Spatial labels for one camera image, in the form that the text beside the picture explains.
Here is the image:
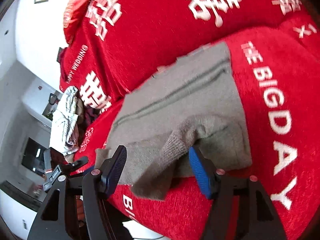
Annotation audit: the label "red wedding quilt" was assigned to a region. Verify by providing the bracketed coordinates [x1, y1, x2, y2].
[60, 0, 318, 110]

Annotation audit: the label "red folded wedding blanket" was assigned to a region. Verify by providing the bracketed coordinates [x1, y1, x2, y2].
[75, 12, 319, 239]

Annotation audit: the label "white bedside cabinet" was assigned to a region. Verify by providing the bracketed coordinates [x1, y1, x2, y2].
[1, 61, 56, 239]

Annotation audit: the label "person's left hand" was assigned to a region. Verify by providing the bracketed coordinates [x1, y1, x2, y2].
[76, 196, 85, 222]

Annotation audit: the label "red pillow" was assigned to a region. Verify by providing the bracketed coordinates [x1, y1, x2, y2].
[63, 0, 91, 45]

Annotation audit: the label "grey knit sweater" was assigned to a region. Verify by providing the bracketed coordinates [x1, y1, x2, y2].
[95, 42, 252, 200]

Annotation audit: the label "grey white crumpled cloth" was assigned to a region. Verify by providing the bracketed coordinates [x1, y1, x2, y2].
[49, 86, 79, 157]

